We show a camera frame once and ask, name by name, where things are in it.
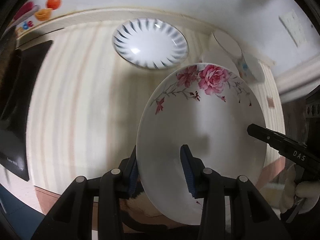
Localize white plate pink roses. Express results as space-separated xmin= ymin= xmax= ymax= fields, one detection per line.
xmin=136 ymin=63 xmax=266 ymax=225

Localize white plate blue petal pattern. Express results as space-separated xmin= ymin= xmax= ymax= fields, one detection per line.
xmin=112 ymin=18 xmax=189 ymax=70

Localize white gloved right hand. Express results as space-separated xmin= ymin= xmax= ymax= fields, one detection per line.
xmin=279 ymin=165 xmax=319 ymax=214

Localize calico cat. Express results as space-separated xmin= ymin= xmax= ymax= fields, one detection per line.
xmin=120 ymin=192 xmax=170 ymax=229

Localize brown label on cloth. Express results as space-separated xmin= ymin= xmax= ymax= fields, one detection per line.
xmin=266 ymin=96 xmax=275 ymax=108

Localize white bowl colourful dots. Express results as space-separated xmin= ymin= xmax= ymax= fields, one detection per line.
xmin=213 ymin=29 xmax=265 ymax=84

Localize striped cream table cloth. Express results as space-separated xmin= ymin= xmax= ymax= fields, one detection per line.
xmin=25 ymin=21 xmax=285 ymax=194

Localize black induction cooktop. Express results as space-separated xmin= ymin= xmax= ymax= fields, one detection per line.
xmin=1 ymin=40 xmax=53 ymax=181

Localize white wall socket panel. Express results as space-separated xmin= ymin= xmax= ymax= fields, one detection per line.
xmin=279 ymin=10 xmax=306 ymax=47

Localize colourful fruit wall sticker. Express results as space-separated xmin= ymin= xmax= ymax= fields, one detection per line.
xmin=8 ymin=0 xmax=62 ymax=36

